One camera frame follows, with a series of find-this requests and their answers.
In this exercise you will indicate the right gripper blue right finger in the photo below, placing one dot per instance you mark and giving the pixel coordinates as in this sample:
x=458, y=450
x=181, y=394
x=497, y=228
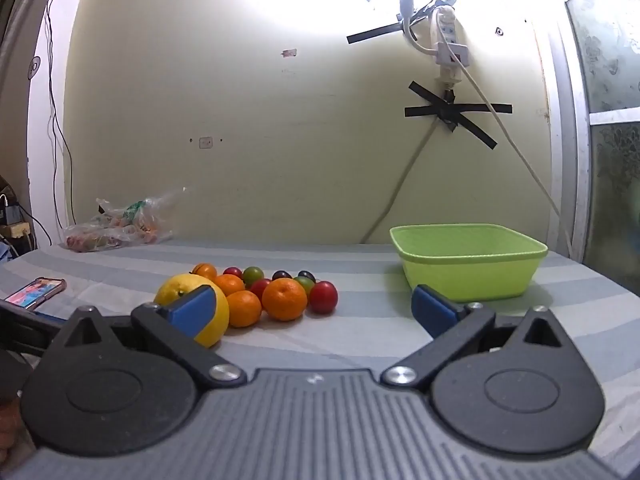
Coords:
x=455, y=329

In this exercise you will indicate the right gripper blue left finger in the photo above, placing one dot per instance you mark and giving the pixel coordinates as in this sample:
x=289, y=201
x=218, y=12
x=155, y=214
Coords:
x=203, y=364

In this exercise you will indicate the large yellow citrus fruit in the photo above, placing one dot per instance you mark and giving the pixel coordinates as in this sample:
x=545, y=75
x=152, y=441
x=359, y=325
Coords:
x=195, y=306

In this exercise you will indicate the green plastic basket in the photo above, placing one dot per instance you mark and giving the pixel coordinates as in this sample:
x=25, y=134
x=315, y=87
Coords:
x=468, y=261

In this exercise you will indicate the red cherry tomato back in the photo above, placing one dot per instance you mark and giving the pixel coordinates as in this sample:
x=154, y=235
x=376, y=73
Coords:
x=233, y=270

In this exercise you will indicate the green tomato back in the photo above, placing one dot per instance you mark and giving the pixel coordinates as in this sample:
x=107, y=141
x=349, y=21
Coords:
x=251, y=275

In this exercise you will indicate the green tomato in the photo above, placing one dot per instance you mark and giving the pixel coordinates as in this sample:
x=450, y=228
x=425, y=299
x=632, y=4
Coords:
x=306, y=283
x=251, y=275

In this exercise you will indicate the dark purple tomato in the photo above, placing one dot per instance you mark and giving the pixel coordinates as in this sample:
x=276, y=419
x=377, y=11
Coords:
x=306, y=274
x=280, y=274

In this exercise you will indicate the green tomato front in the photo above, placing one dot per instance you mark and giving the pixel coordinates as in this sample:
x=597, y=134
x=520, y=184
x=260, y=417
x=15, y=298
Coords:
x=306, y=283

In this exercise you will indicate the small orange tangerine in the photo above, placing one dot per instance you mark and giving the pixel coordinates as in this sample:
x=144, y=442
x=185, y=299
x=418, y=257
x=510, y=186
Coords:
x=229, y=283

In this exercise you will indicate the clear plastic snack bag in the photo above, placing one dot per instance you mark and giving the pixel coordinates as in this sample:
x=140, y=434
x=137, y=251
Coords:
x=145, y=222

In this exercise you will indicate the smartphone with pink case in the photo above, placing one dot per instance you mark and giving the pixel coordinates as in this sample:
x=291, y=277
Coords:
x=36, y=292

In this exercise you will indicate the black tape cross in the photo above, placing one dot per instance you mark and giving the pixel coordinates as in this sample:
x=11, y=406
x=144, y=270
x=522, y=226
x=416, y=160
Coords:
x=448, y=111

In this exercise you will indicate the white power strip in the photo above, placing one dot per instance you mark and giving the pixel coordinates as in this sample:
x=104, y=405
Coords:
x=450, y=53

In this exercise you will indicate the black tape strip upper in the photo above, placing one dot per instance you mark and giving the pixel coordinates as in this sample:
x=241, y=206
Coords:
x=373, y=33

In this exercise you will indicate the frosted glass door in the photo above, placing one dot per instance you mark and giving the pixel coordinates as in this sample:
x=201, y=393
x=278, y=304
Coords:
x=597, y=45

